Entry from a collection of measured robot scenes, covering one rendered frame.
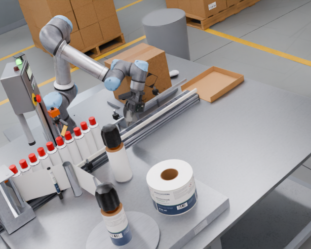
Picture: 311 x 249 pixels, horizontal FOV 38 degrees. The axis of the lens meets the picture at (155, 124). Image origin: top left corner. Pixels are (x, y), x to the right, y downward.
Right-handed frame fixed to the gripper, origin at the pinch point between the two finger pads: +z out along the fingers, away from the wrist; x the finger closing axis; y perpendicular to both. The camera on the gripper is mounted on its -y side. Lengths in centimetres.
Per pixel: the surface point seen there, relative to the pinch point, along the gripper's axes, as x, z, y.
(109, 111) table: 13.6, 4.2, -35.8
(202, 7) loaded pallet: 264, -76, -214
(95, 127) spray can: -22.8, 0.9, 2.1
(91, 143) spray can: -23.3, 9.8, 2.2
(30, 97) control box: -60, -14, 1
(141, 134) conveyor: 7.1, 4.6, 5.4
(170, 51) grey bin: 166, -25, -151
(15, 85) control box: -67, -18, -1
